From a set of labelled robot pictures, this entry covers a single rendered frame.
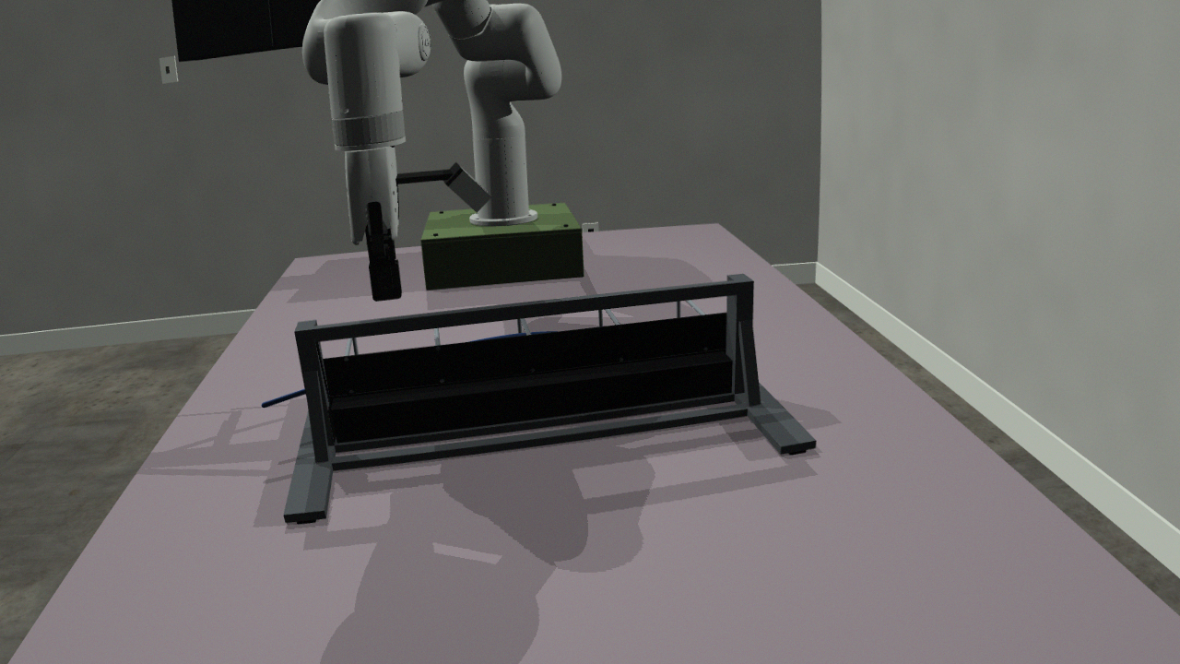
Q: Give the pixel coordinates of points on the black patch panel rack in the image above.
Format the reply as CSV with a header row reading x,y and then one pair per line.
x,y
503,385

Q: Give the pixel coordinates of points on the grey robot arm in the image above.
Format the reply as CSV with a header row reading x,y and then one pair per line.
x,y
365,52

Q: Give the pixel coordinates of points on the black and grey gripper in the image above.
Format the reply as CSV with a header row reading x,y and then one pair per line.
x,y
370,177

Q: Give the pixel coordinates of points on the thin dark blue cable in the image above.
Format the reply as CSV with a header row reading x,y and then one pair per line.
x,y
302,392

